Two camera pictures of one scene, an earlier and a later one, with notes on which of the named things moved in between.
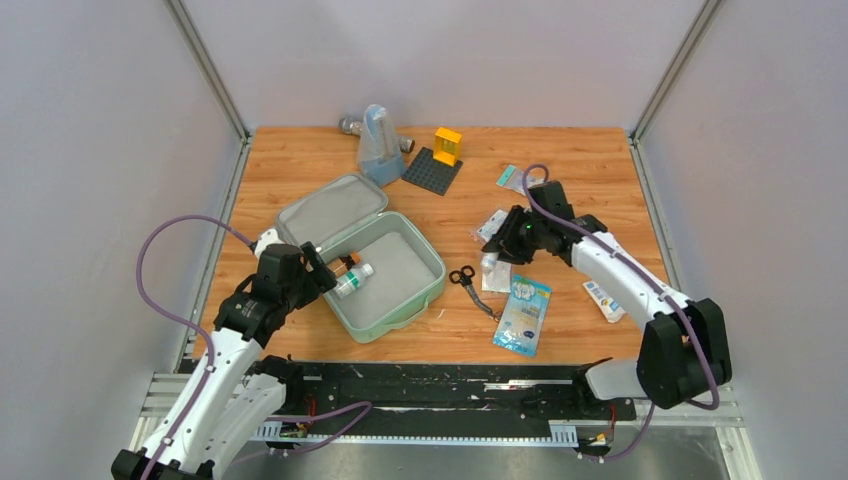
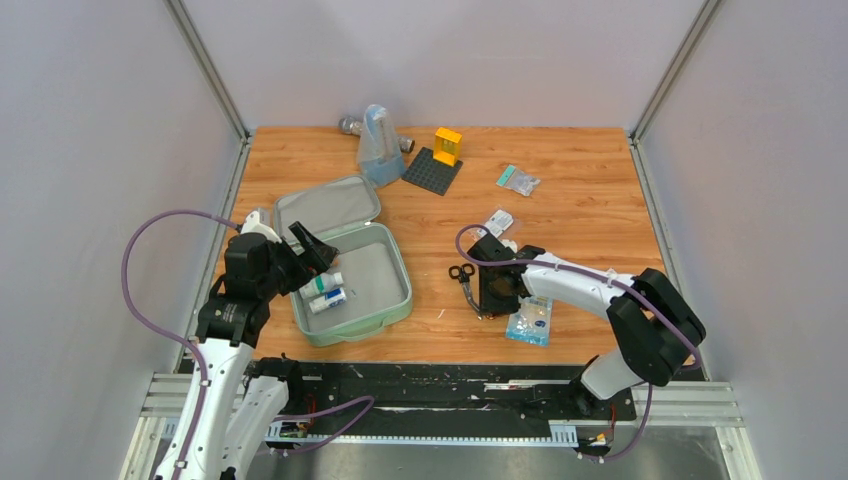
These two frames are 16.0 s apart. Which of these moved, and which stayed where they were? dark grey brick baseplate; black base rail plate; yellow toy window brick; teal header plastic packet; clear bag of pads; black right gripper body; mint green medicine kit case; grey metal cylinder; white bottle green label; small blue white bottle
Moved: mint green medicine kit case; white bottle green label; black right gripper body; small blue white bottle
Stayed: black base rail plate; dark grey brick baseplate; grey metal cylinder; yellow toy window brick; teal header plastic packet; clear bag of pads
